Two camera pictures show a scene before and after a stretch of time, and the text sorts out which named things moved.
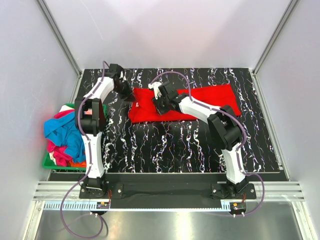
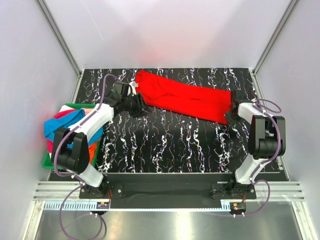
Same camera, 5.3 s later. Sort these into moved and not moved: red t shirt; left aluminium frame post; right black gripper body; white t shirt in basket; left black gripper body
Moved: left black gripper body; red t shirt; right black gripper body
Not moved: left aluminium frame post; white t shirt in basket
